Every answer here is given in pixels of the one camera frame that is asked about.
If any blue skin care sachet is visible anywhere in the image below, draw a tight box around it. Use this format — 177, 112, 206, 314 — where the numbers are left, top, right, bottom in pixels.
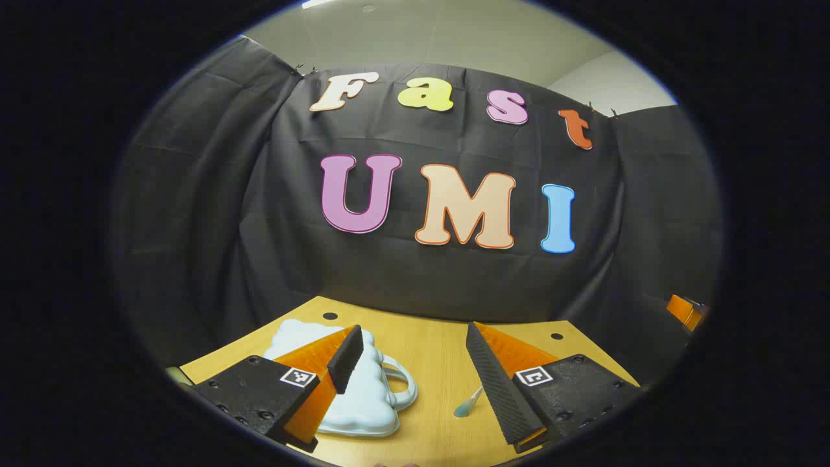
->
453, 386, 484, 418

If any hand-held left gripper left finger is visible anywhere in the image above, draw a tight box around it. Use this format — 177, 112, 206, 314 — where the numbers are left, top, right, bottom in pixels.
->
193, 324, 365, 453

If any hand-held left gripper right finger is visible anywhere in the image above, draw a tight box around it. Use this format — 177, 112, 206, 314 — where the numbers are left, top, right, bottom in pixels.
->
466, 321, 643, 453

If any light blue suitcase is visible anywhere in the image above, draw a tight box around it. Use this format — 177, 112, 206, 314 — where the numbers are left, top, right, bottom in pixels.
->
263, 318, 419, 437

